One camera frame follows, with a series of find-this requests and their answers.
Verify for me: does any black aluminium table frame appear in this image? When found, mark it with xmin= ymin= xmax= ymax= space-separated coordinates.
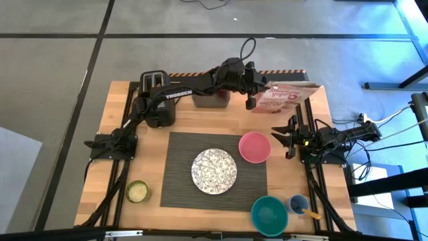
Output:
xmin=73 ymin=79 xmax=358 ymax=241

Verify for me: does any pink bowl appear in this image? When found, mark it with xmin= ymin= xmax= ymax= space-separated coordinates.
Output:
xmin=238 ymin=131 xmax=272 ymax=165

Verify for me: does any green drinking glass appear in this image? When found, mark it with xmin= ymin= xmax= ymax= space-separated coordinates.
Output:
xmin=125 ymin=179 xmax=152 ymax=204

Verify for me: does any white box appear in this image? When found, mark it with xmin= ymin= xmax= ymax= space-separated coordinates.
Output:
xmin=350 ymin=163 xmax=408 ymax=210

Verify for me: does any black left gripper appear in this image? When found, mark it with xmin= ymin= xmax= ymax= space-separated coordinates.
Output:
xmin=219 ymin=62 xmax=269 ymax=110

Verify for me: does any orange-black hazard striped bar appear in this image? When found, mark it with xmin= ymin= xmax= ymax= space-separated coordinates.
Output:
xmin=167 ymin=69 xmax=307 ymax=78

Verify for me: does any white patterned plate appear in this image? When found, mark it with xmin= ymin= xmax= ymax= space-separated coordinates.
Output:
xmin=191 ymin=148 xmax=238 ymax=195

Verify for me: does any blue cup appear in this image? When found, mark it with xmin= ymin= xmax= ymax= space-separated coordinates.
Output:
xmin=288 ymin=193 xmax=311 ymax=216

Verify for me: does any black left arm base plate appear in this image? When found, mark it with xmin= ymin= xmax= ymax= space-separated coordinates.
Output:
xmin=88 ymin=133 xmax=138 ymax=161

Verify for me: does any black overhead gantry beam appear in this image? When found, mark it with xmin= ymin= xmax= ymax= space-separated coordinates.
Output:
xmin=0 ymin=226 xmax=428 ymax=241

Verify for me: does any silver frame bracket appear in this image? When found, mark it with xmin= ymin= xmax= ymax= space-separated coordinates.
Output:
xmin=104 ymin=229 xmax=144 ymax=239
xmin=289 ymin=233 xmax=330 ymax=241

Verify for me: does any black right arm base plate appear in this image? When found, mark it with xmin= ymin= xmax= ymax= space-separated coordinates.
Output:
xmin=298 ymin=143 xmax=348 ymax=165

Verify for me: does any teal bowl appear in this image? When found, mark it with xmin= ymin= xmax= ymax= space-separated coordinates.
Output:
xmin=250 ymin=195 xmax=289 ymax=238

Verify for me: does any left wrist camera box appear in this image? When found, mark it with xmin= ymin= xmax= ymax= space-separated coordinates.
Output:
xmin=221 ymin=57 xmax=244 ymax=73

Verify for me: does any grey desk foot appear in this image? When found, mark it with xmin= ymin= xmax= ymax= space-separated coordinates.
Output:
xmin=363 ymin=65 xmax=428 ymax=92

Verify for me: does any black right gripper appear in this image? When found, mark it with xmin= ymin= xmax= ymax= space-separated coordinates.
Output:
xmin=271 ymin=114 xmax=317 ymax=161

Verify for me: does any pink cereal bag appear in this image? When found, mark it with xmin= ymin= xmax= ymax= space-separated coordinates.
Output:
xmin=251 ymin=80 xmax=325 ymax=115

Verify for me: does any grey plastic container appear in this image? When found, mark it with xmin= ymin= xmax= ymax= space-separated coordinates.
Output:
xmin=192 ymin=89 xmax=231 ymax=109

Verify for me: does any black floor cable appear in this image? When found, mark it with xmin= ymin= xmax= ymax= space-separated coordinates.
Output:
xmin=179 ymin=0 xmax=232 ymax=11

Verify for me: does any black furniture beam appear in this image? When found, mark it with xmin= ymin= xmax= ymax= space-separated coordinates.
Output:
xmin=346 ymin=166 xmax=428 ymax=209

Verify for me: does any dark grey woven placemat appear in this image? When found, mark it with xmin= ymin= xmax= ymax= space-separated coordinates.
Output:
xmin=159 ymin=131 xmax=269 ymax=212

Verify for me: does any black left wrist camera cable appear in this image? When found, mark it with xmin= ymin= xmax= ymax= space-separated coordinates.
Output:
xmin=239 ymin=37 xmax=257 ymax=64

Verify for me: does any black two-slot toaster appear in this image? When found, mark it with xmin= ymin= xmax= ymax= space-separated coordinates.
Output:
xmin=139 ymin=70 xmax=177 ymax=129

